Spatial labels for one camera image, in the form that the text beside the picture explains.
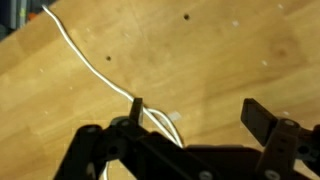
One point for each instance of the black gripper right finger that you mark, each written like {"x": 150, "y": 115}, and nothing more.
{"x": 283, "y": 140}

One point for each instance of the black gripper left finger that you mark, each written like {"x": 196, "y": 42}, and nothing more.
{"x": 133, "y": 153}

